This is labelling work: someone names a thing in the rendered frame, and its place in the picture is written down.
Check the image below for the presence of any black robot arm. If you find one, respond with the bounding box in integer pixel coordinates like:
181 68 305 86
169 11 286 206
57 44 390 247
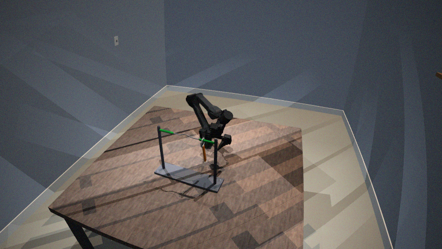
186 93 233 133

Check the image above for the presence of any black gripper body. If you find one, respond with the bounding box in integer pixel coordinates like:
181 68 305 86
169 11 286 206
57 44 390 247
199 127 232 145

